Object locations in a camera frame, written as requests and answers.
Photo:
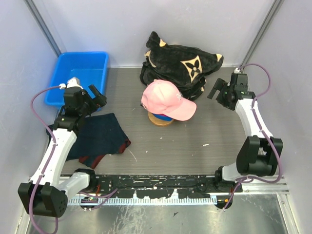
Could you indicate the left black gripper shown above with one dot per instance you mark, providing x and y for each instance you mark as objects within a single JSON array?
[{"x": 100, "y": 100}]

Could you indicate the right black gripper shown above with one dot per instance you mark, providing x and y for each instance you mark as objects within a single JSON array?
[{"x": 221, "y": 85}]

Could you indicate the navy blue cloth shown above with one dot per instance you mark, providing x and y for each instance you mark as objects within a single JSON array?
[{"x": 97, "y": 137}]

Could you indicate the blue plastic bin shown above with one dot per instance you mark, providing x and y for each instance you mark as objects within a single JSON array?
[{"x": 88, "y": 67}]

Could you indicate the pink cap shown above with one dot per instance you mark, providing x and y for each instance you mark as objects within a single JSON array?
[{"x": 163, "y": 98}]

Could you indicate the wooden hat stand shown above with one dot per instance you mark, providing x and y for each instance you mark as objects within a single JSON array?
[{"x": 158, "y": 122}]

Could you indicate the blue cap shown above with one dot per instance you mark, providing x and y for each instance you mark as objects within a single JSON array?
[{"x": 162, "y": 117}]

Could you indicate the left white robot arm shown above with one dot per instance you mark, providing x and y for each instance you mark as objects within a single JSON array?
[{"x": 44, "y": 194}]

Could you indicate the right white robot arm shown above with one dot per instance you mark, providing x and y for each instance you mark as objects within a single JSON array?
[{"x": 259, "y": 156}]

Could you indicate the black patterned plush blanket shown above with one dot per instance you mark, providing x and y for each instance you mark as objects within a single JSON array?
[{"x": 185, "y": 67}]

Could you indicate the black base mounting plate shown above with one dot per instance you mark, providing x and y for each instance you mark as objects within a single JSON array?
[{"x": 160, "y": 186}]

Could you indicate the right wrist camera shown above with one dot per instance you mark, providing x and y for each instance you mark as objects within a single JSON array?
[{"x": 238, "y": 71}]

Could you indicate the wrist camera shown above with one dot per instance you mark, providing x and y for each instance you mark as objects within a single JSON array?
[
  {"x": 238, "y": 71},
  {"x": 73, "y": 82}
]

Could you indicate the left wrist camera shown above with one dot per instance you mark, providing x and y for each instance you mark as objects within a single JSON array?
[{"x": 73, "y": 82}]

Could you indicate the right aluminium frame post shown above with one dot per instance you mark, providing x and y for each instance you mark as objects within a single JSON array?
[{"x": 272, "y": 12}]

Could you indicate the aluminium frame post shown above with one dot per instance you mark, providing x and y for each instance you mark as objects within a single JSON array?
[
  {"x": 272, "y": 12},
  {"x": 43, "y": 26}
]

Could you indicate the slotted cable duct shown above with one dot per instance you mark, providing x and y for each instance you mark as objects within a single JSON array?
[{"x": 173, "y": 200}]

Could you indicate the left aluminium frame post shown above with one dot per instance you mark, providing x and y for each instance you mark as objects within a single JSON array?
[{"x": 43, "y": 26}]

